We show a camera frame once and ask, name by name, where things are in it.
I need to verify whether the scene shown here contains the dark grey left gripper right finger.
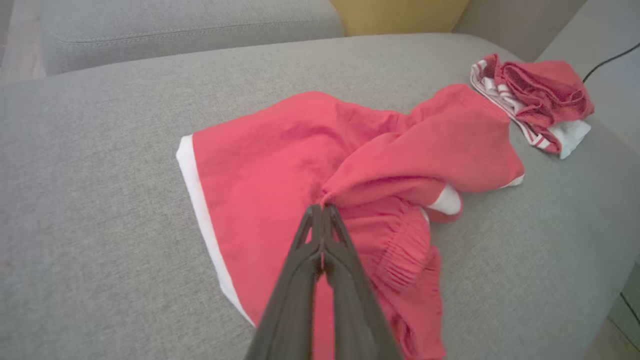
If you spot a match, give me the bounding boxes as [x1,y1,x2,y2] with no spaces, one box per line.
[323,205,404,360]

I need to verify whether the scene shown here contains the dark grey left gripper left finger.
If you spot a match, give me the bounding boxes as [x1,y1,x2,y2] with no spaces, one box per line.
[245,204,324,360]

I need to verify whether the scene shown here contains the red shorts with white hem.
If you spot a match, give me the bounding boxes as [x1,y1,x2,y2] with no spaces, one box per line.
[175,82,526,360]

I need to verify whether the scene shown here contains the large grey sofa seat cushion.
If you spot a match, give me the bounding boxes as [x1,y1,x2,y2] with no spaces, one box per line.
[0,32,640,360]

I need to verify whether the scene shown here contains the large yellow sofa back cushion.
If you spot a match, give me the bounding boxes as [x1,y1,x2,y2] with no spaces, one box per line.
[330,0,471,37]

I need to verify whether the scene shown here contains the taupe sofa backrest panel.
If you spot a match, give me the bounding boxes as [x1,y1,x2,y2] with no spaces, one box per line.
[452,0,589,64]

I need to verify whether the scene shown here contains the black floor cable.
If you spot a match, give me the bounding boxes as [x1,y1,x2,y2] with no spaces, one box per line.
[581,42,640,85]

